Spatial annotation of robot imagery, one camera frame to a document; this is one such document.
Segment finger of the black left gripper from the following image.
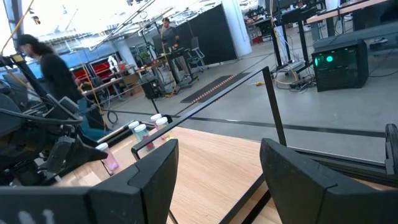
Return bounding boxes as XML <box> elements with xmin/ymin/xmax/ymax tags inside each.
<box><xmin>58</xmin><ymin>135</ymin><xmax>108</xmax><ymax>175</ymax></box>

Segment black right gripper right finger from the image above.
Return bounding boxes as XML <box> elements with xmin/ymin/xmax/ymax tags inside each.
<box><xmin>259</xmin><ymin>138</ymin><xmax>398</xmax><ymax>224</ymax></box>

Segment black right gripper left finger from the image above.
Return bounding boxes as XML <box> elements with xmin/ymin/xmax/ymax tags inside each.
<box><xmin>0</xmin><ymin>138</ymin><xmax>180</xmax><ymax>224</ymax></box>

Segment blue bottle with red pills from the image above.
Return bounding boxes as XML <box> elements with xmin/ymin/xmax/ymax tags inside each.
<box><xmin>134</xmin><ymin>123</ymin><xmax>155</xmax><ymax>151</ymax></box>

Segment teal medicine bottle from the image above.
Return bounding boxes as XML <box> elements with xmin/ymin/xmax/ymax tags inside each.
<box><xmin>128</xmin><ymin>120</ymin><xmax>141</xmax><ymax>135</ymax></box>

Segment wooden shelf black metal frame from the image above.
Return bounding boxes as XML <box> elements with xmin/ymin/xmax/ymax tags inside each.
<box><xmin>101</xmin><ymin>66</ymin><xmax>289</xmax><ymax>224</ymax></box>

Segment person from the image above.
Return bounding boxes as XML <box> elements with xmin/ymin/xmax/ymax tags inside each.
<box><xmin>17</xmin><ymin>34</ymin><xmax>108</xmax><ymax>141</ymax></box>
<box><xmin>160</xmin><ymin>17</ymin><xmax>181</xmax><ymax>50</ymax></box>

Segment red storage bins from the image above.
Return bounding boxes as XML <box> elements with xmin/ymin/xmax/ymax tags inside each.
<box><xmin>73</xmin><ymin>61</ymin><xmax>109</xmax><ymax>82</ymax></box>

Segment small black computer box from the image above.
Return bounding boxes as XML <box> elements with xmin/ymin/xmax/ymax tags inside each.
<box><xmin>141</xmin><ymin>79</ymin><xmax>162</xmax><ymax>100</ymax></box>

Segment black mat orange hazard stripes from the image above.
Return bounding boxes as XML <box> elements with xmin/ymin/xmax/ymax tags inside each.
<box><xmin>180</xmin><ymin>72</ymin><xmax>251</xmax><ymax>104</ymax></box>

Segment black computer tower green lights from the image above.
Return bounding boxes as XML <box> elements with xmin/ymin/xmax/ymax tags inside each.
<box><xmin>312</xmin><ymin>39</ymin><xmax>370</xmax><ymax>93</ymax></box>

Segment grey office chair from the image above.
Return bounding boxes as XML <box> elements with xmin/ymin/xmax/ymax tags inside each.
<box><xmin>188</xmin><ymin>36</ymin><xmax>206</xmax><ymax>68</ymax></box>

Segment black standing desk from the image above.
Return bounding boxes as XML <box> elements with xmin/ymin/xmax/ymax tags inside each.
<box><xmin>269</xmin><ymin>4</ymin><xmax>313</xmax><ymax>75</ymax></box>

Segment white column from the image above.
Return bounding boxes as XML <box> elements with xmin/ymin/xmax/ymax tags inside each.
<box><xmin>222</xmin><ymin>0</ymin><xmax>252</xmax><ymax>58</ymax></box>

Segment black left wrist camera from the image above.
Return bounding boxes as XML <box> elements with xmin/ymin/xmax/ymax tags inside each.
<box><xmin>46</xmin><ymin>96</ymin><xmax>81</xmax><ymax>121</ymax></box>

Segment yellow hanging cable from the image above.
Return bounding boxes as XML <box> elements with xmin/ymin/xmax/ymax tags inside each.
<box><xmin>254</xmin><ymin>0</ymin><xmax>300</xmax><ymax>87</ymax></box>

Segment black partition wall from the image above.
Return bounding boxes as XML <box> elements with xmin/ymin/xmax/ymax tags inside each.
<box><xmin>174</xmin><ymin>3</ymin><xmax>239</xmax><ymax>66</ymax></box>

